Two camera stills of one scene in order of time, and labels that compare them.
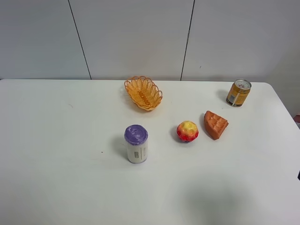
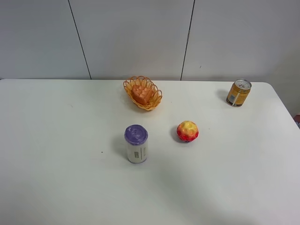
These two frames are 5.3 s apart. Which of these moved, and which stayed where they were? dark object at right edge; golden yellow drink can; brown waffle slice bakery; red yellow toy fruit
Moved: brown waffle slice bakery
Stayed: red yellow toy fruit; dark object at right edge; golden yellow drink can
